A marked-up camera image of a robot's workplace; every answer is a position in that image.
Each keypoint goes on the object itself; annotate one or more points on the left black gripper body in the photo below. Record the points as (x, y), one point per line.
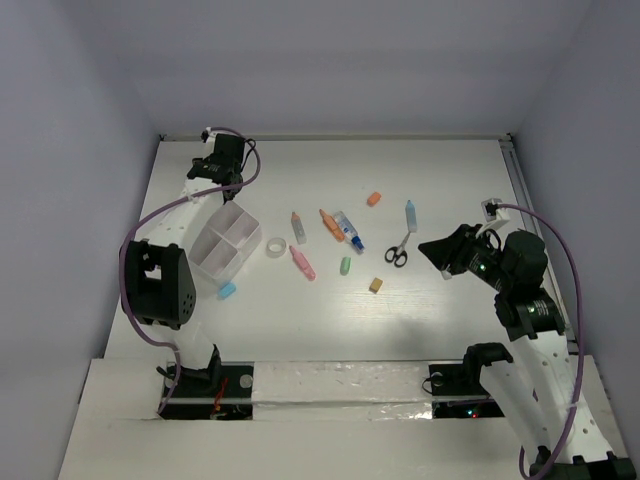
(201, 161)

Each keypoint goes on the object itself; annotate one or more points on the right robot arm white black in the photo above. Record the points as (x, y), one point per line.
(532, 378)

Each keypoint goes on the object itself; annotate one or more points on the white compartment organizer box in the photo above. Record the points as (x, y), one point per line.
(227, 240)

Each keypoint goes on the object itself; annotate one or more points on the grey marker orange tip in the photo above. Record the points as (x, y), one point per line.
(298, 229)

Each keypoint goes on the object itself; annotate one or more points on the light blue highlighter marker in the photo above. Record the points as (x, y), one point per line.
(411, 218)

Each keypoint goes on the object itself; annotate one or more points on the brown eraser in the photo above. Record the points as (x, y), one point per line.
(376, 285)

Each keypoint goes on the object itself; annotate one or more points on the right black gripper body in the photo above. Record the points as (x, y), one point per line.
(474, 255)

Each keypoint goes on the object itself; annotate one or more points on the pink highlighter marker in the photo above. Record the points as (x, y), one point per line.
(302, 263)

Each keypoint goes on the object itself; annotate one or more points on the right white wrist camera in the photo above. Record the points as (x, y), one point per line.
(492, 212)

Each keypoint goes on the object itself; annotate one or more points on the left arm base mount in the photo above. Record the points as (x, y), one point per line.
(220, 391)

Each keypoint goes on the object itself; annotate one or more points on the clear tape roll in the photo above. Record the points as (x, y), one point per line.
(276, 247)

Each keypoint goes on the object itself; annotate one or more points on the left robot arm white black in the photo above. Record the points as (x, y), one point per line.
(157, 289)

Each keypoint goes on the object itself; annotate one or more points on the black handled scissors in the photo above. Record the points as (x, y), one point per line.
(397, 255)

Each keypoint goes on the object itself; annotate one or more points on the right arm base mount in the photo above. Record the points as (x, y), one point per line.
(455, 388)

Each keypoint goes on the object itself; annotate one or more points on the aluminium rail right edge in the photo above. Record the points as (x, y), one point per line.
(532, 225)

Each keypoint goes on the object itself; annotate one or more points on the orange eraser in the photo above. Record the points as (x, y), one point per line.
(373, 199)

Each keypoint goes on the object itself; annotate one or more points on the orange highlighter marker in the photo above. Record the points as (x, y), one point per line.
(332, 226)

